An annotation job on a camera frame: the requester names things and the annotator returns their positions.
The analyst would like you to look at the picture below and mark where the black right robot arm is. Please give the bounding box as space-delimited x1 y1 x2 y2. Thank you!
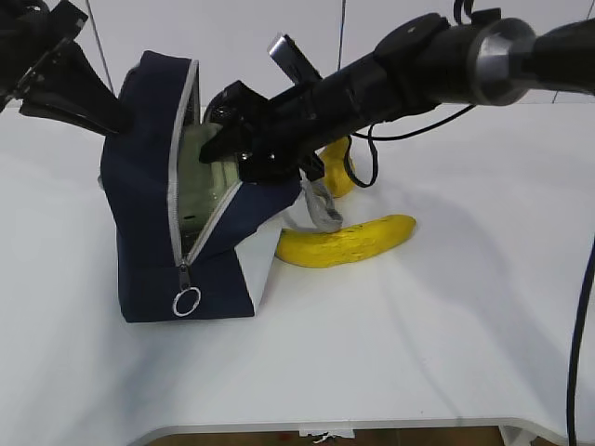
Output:
200 9 594 183

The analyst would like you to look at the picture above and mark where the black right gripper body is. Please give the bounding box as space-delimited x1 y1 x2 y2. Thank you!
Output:
205 79 353 183

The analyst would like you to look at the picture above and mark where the yellow banana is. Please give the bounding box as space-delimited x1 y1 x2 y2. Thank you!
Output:
275 215 417 269

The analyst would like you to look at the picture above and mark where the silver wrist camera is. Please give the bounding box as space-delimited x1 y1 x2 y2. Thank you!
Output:
268 33 322 85

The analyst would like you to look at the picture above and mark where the navy blue lunch bag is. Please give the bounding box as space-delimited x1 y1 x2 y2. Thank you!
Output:
98 50 346 325

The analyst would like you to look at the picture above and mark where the green lidded glass container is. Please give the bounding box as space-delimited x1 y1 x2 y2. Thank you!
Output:
178 123 239 255

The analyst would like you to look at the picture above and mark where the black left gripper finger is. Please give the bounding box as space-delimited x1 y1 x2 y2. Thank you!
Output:
20 44 133 136

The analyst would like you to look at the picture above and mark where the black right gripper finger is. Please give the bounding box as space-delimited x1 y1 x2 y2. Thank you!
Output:
199 123 251 163

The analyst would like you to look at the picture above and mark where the white paper scrap under table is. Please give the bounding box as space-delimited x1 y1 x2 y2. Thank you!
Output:
297 422 356 444

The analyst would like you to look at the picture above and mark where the yellow pear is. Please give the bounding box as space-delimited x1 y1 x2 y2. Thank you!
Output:
319 138 355 198

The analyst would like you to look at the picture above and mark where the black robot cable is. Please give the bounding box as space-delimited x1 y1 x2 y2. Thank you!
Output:
566 231 595 446

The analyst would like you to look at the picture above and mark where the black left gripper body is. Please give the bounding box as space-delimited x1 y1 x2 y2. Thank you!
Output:
1 1 88 108

